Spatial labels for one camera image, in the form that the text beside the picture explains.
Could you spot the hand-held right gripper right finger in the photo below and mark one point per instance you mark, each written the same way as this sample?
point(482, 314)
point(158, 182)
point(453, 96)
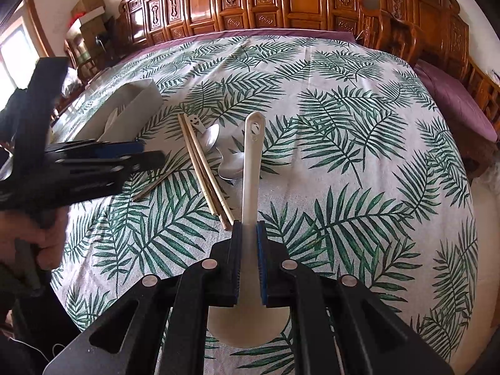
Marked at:
point(261, 265)

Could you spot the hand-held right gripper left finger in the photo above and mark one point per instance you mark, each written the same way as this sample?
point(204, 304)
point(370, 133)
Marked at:
point(235, 265)

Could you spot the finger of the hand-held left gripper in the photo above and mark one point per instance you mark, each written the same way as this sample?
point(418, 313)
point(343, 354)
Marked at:
point(136, 162)
point(113, 149)

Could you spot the beige spoon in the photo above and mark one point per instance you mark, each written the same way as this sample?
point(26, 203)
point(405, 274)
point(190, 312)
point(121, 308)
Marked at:
point(110, 123)

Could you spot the wooden chopstick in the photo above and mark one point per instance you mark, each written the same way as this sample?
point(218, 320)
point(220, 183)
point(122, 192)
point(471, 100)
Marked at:
point(197, 168)
point(150, 190)
point(213, 185)

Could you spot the white rectangular container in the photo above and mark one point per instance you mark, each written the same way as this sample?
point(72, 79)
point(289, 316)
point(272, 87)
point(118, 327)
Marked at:
point(136, 105)

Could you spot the person's left hand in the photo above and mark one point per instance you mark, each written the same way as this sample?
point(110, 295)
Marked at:
point(47, 242)

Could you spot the white plastic bag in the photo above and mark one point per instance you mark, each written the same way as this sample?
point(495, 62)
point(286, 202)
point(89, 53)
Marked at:
point(70, 80)

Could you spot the slim wooden chair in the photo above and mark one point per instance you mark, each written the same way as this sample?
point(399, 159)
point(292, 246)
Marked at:
point(80, 58)

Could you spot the wooden framed glass door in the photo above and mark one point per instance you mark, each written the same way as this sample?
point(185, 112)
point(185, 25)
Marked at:
point(19, 47)

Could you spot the leaf print tablecloth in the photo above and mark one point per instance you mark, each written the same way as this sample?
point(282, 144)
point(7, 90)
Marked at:
point(332, 203)

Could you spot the red and white box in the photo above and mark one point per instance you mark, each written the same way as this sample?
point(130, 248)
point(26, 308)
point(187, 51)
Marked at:
point(84, 21)

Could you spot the brown cardboard box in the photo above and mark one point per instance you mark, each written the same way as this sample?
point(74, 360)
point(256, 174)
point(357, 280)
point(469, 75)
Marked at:
point(90, 2)

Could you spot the carved wooden sofa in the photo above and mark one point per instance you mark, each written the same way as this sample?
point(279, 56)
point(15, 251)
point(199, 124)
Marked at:
point(254, 0)

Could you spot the person's dark clothing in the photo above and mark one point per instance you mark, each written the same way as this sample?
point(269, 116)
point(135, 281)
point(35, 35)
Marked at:
point(31, 340)

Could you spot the purple armchair cushion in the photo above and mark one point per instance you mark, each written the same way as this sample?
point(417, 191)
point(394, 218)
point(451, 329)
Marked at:
point(457, 101)

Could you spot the carved wooden armchair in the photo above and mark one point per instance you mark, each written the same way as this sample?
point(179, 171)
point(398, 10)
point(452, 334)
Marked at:
point(429, 11)

